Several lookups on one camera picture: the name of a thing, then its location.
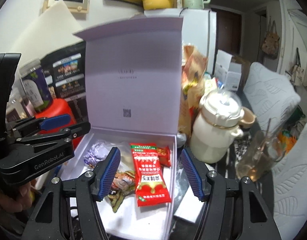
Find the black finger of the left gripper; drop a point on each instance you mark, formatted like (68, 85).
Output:
(77, 130)

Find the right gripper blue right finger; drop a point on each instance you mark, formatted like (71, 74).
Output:
(210, 188)

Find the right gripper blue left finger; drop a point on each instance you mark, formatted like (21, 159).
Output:
(92, 187)

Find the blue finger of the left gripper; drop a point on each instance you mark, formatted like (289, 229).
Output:
(55, 122)

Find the brown gold snack packet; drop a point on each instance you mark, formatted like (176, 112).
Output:
(123, 185)

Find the long red snack packet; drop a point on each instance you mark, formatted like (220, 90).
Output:
(150, 185)

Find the person's left hand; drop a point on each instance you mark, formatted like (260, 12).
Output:
(23, 202)

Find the red plastic container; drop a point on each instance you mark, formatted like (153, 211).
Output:
(58, 107)

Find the purple sachet pouch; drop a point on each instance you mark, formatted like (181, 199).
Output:
(97, 152)

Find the white folded tissue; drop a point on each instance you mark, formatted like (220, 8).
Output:
(190, 207)

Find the purple label clear jar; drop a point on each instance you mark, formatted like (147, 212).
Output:
(35, 85)

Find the small red snack packet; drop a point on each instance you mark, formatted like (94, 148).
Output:
(164, 156)

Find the cream ceramic lidded jar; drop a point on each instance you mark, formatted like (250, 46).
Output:
(216, 125)

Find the black printed package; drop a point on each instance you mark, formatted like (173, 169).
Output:
(64, 71)

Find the metal spoon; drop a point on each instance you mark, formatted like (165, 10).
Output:
(260, 143)

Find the glass measuring cup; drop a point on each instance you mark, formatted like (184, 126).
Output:
(261, 155)

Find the beige ceramic bowl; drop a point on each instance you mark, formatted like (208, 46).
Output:
(248, 119)

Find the lavender gift box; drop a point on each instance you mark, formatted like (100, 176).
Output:
(133, 88)

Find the white foam board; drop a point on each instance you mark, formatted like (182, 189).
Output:
(52, 30)

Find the light blue leaf cushion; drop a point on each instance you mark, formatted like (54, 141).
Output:
(290, 189)

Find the far light blue cushion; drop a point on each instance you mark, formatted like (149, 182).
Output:
(271, 96)

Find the white cardboard box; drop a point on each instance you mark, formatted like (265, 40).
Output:
(231, 70)

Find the orange snack bag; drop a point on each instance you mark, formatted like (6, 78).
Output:
(194, 65)

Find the hanging brown tote bag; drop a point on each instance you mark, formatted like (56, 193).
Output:
(270, 46)

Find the white refrigerator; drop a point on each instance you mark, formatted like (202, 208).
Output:
(199, 29)

